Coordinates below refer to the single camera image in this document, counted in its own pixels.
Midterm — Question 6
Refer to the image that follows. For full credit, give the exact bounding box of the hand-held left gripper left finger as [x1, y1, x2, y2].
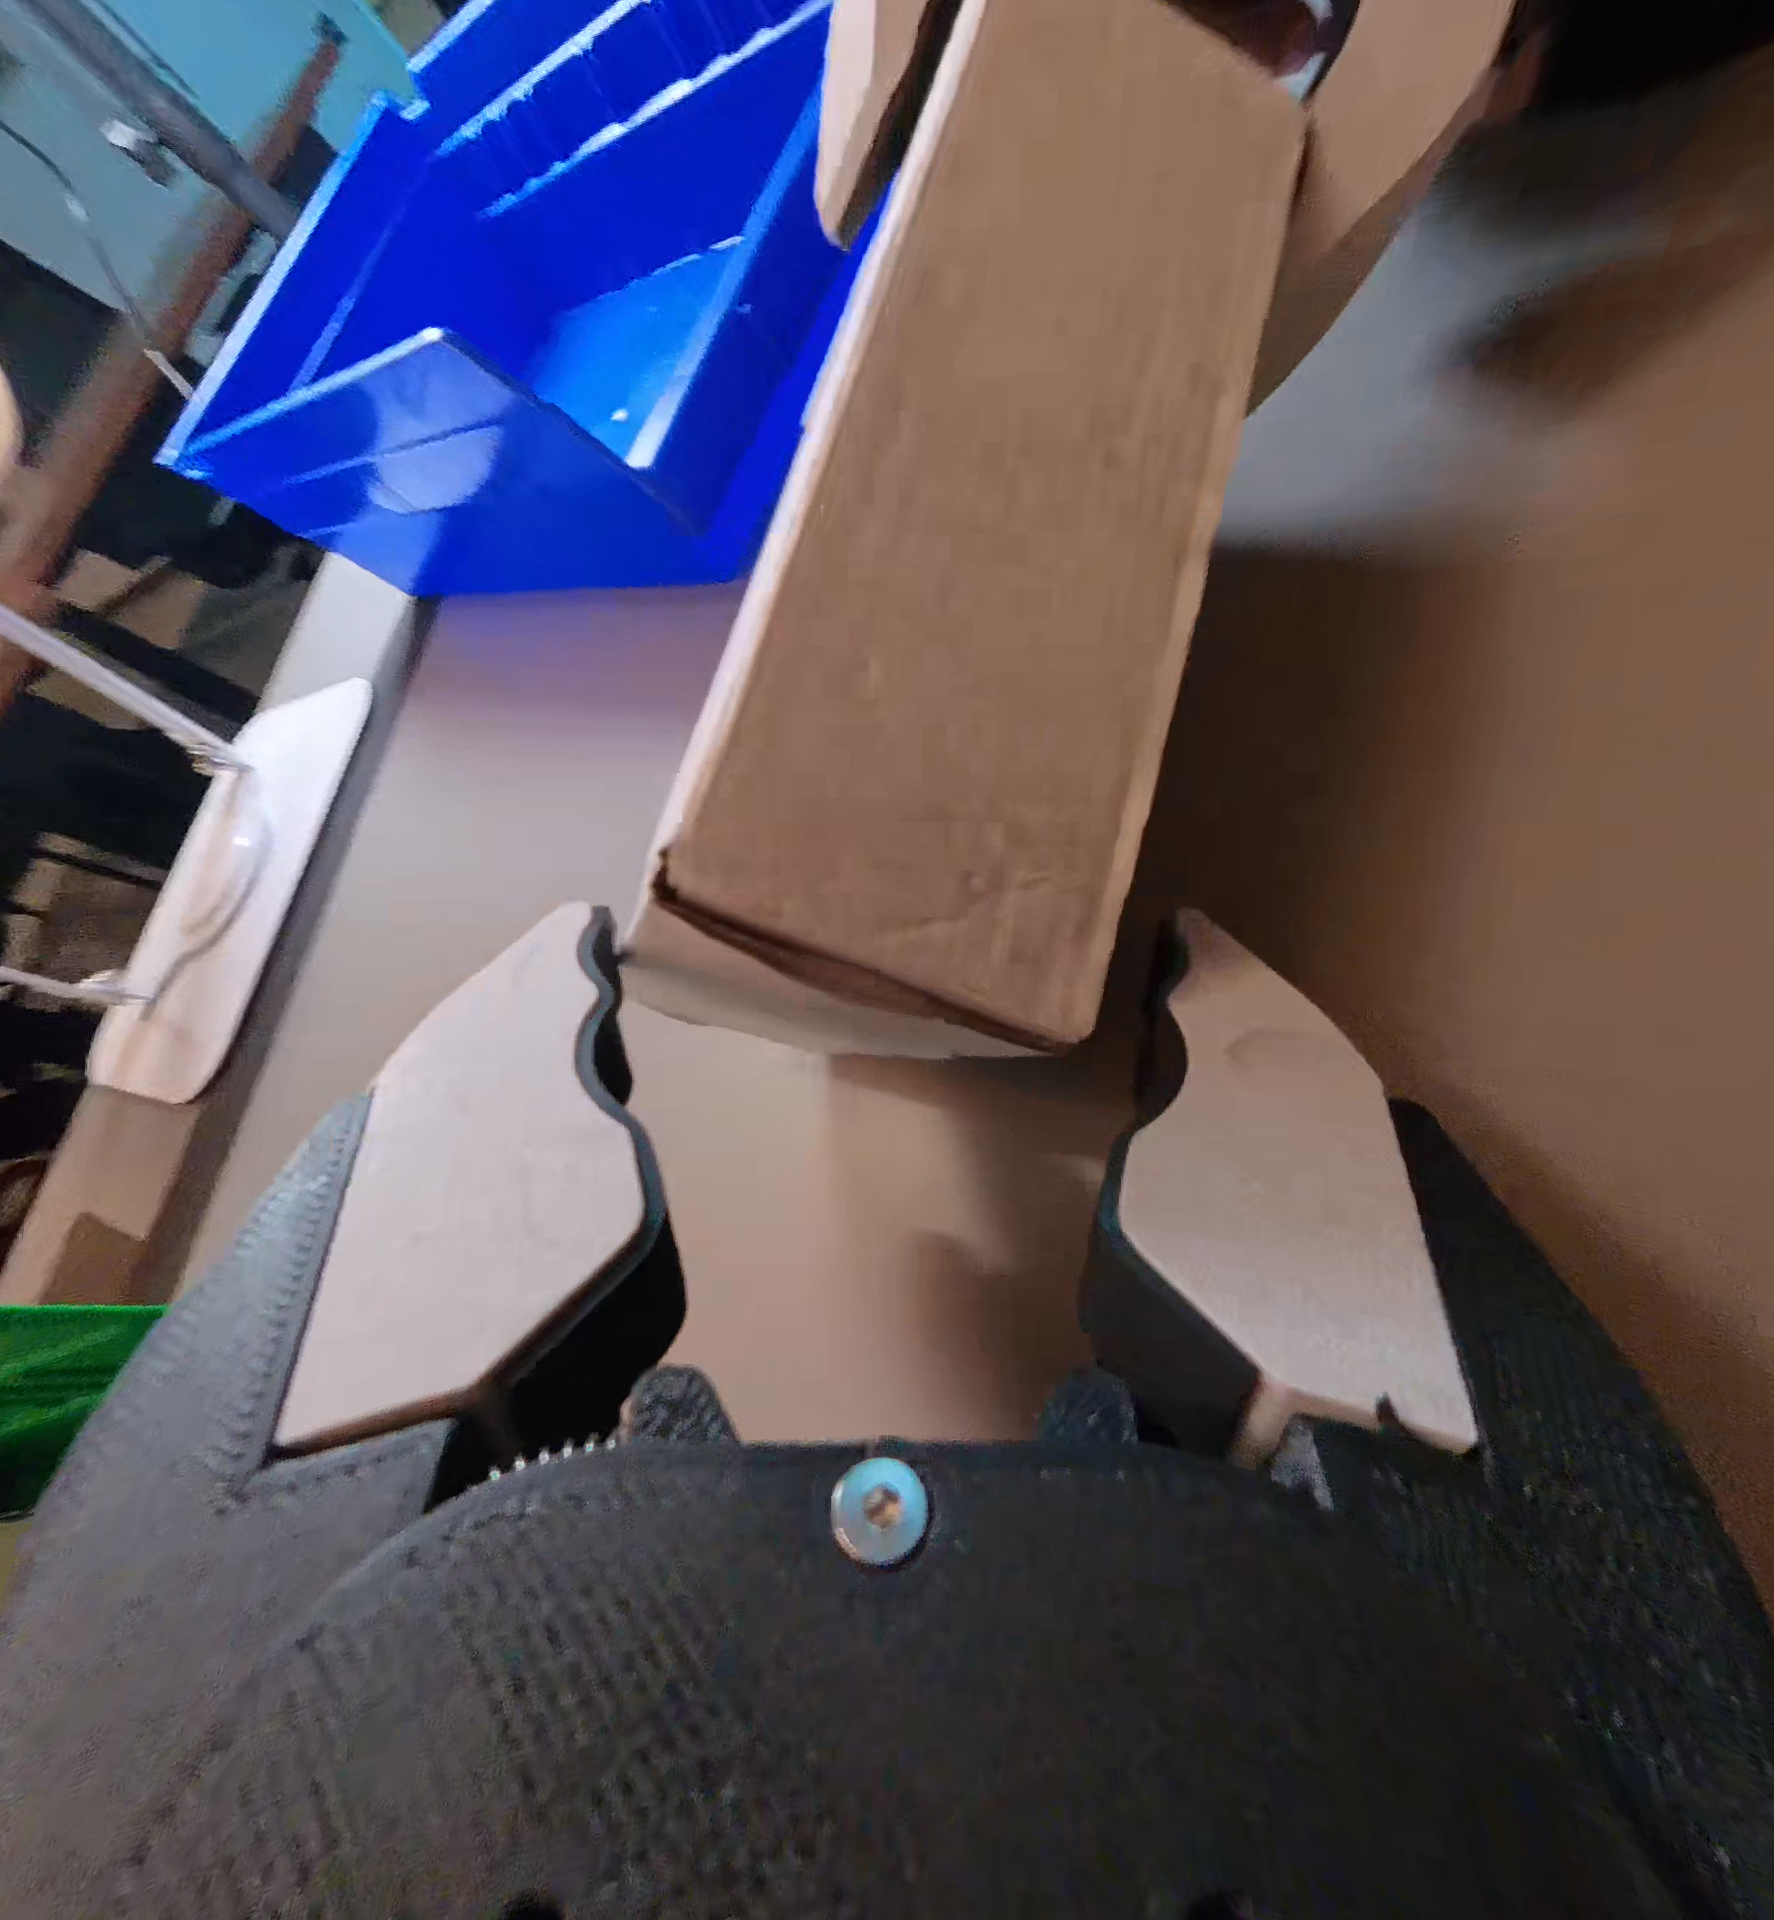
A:
[272, 905, 682, 1452]

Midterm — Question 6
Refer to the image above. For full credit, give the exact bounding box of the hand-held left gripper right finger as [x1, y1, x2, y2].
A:
[1085, 905, 1477, 1461]

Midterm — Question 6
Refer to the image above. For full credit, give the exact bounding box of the grey pole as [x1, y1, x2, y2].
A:
[61, 0, 312, 239]

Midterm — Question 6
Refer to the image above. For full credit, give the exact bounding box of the white cardboard box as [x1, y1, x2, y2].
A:
[625, 0, 1519, 1057]

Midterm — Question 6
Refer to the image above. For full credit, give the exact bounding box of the green plastic bin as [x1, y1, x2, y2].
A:
[0, 1303, 170, 1531]

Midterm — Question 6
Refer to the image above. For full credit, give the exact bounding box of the document stand with white base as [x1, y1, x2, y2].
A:
[0, 298, 376, 1106]

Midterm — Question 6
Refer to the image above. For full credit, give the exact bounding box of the blue plastic bin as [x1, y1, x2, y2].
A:
[155, 0, 887, 594]

